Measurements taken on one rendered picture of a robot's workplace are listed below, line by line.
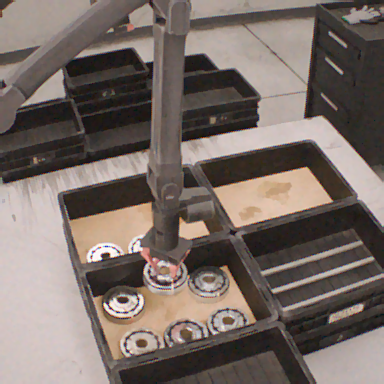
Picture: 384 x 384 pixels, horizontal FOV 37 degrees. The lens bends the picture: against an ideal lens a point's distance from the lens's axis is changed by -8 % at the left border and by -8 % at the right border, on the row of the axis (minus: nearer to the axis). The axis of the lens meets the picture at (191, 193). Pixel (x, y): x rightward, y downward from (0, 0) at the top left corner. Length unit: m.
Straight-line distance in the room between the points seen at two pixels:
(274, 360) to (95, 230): 0.63
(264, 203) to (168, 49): 0.76
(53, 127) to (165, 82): 1.63
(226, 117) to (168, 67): 1.56
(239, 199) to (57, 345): 0.68
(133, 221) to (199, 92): 1.32
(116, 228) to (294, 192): 0.54
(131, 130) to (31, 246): 1.14
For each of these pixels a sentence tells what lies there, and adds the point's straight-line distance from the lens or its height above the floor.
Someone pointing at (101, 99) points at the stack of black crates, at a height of 0.49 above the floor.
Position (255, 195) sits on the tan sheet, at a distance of 1.79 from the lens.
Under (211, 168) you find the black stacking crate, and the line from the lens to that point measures 1.75.
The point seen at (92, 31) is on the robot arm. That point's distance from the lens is 1.08.
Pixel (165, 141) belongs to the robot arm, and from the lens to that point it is 1.19.
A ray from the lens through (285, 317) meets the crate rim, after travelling 1.36.
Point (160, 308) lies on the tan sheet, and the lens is 1.48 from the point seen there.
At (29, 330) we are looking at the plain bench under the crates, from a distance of 1.64.
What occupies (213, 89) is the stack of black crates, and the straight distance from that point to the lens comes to 2.93.
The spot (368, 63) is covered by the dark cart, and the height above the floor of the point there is 0.78.
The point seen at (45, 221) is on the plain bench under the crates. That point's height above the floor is 0.70.
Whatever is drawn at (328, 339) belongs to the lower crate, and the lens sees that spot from 1.56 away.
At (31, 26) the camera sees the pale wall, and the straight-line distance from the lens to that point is 4.39.
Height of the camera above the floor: 1.99
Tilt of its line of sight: 41 degrees down
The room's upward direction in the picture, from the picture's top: 1 degrees clockwise
